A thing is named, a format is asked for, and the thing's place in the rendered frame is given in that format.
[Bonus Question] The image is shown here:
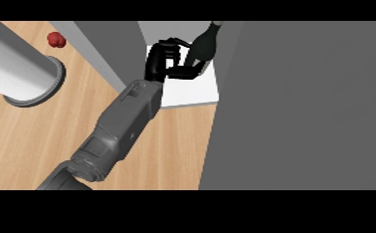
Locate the dark wine bottle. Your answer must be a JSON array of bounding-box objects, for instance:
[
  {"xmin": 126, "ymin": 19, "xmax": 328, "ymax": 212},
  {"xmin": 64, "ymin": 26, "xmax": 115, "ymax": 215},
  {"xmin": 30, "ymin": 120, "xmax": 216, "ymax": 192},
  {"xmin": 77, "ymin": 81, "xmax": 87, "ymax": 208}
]
[{"xmin": 186, "ymin": 21, "xmax": 224, "ymax": 68}]

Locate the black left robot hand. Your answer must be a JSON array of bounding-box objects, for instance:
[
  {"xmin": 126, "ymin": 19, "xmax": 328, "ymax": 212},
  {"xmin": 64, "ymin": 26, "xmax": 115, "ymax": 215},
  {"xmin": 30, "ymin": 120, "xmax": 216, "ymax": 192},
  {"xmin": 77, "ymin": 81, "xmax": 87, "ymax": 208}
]
[{"xmin": 145, "ymin": 37, "xmax": 208, "ymax": 84}]

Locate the pale grey rounded appliance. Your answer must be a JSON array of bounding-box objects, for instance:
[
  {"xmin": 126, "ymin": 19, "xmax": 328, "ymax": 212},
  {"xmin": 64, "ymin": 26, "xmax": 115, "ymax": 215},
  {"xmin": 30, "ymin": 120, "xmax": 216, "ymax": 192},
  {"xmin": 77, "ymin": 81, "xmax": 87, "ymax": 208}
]
[{"xmin": 0, "ymin": 21, "xmax": 68, "ymax": 109}]

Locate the large dark grey cabinet door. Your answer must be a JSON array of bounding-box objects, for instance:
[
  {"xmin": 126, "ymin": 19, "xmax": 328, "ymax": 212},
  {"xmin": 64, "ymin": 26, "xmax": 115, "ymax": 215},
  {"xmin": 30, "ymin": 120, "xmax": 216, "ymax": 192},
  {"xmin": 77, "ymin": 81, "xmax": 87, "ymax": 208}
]
[{"xmin": 196, "ymin": 21, "xmax": 376, "ymax": 191}]

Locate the small red fruit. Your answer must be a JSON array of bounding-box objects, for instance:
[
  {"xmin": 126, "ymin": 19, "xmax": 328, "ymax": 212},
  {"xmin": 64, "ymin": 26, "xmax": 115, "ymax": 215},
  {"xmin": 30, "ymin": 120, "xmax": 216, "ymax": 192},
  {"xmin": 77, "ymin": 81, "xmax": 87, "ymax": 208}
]
[{"xmin": 46, "ymin": 31, "xmax": 68, "ymax": 49}]

